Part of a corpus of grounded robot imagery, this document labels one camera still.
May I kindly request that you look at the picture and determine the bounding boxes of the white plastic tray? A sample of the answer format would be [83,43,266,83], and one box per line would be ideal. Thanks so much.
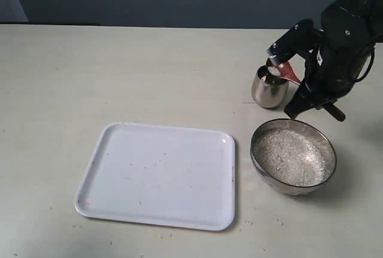
[74,122,236,231]

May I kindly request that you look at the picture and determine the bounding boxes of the brown wooden spoon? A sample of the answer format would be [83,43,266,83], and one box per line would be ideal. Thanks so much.
[266,62,345,123]

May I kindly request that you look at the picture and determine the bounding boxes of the white granular powder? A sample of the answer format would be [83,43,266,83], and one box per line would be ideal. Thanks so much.
[253,129,325,187]

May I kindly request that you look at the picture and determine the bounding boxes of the black cable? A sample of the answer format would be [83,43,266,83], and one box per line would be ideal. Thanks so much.
[348,0,383,84]

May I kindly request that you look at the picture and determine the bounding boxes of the steel bowl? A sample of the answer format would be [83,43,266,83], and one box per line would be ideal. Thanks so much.
[250,119,337,196]

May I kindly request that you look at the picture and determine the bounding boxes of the small steel cup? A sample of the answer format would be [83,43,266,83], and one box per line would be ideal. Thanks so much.
[251,65,289,108]

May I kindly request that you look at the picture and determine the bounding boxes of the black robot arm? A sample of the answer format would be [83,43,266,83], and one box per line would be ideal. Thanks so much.
[266,0,382,122]

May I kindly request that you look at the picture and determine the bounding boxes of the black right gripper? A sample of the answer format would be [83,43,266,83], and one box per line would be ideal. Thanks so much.
[267,3,374,119]

